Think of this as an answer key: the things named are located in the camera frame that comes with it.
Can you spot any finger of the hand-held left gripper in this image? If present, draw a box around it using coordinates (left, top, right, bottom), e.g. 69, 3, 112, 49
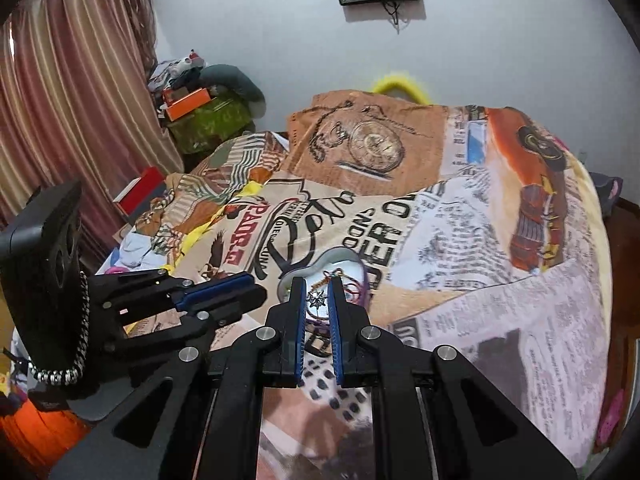
104, 285, 269, 357
92, 269, 254, 312

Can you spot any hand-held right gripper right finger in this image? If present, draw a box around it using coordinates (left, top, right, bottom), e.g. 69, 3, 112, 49
329, 275, 578, 480

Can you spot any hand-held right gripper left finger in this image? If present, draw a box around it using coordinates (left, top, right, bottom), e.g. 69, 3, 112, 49
47, 276, 308, 480

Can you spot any purple heart-shaped tin box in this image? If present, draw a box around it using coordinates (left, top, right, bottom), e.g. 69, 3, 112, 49
277, 247, 375, 342

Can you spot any red box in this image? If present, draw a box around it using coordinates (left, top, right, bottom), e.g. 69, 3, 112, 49
112, 166, 166, 216

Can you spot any printed blanket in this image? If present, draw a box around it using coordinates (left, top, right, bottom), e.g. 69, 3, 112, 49
110, 90, 614, 480

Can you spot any orange cloth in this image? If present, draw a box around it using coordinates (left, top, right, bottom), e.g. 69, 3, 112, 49
0, 400, 92, 467

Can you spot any green patterned bag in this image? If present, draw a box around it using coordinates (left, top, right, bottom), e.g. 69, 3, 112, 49
167, 97, 254, 155

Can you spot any orange box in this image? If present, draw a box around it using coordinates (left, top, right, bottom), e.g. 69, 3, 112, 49
162, 87, 211, 122

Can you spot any striped curtain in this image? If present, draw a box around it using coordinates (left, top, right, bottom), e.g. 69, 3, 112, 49
0, 0, 186, 266

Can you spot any pile of clothes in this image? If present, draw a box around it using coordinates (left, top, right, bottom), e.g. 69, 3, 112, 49
147, 49, 208, 92

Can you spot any pink perforated slipper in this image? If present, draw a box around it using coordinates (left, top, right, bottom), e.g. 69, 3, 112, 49
595, 387, 627, 447

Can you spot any dark cloth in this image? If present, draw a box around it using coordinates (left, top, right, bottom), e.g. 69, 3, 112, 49
587, 170, 626, 219

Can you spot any silver chain bracelet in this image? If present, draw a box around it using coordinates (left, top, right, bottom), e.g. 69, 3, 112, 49
27, 270, 92, 387

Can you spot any yellow fuzzy ring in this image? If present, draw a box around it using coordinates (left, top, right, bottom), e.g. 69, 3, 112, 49
372, 71, 432, 107

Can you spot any black hanging monitor cable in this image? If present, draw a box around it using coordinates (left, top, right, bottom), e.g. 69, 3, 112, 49
381, 0, 412, 34

